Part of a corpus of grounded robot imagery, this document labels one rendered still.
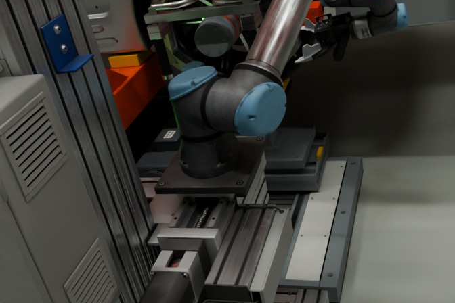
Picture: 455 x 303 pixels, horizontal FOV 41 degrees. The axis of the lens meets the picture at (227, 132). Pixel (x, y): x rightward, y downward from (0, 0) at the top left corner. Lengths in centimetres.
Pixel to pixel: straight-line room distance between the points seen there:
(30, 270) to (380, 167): 208
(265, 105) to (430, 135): 188
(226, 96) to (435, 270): 126
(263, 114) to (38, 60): 45
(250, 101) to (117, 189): 34
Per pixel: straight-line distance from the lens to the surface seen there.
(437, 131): 309
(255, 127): 124
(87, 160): 121
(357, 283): 226
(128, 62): 262
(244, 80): 127
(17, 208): 97
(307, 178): 254
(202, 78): 131
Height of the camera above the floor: 154
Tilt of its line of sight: 27 degrees down
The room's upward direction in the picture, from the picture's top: 13 degrees counter-clockwise
